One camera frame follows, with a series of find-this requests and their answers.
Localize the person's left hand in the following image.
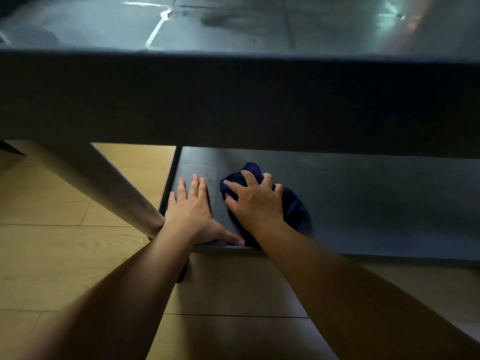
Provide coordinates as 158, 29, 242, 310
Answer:
163, 174, 246, 247

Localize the person's right hand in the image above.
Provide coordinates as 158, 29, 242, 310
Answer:
223, 169, 285, 237

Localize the dark blue cloth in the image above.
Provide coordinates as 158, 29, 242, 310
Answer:
219, 162, 307, 232

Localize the grey layered cart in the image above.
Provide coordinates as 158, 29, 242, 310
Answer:
0, 0, 480, 284

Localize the person's right forearm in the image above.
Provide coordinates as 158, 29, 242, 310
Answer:
254, 220, 480, 360

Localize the person's left forearm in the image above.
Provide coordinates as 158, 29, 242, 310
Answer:
18, 224, 197, 360

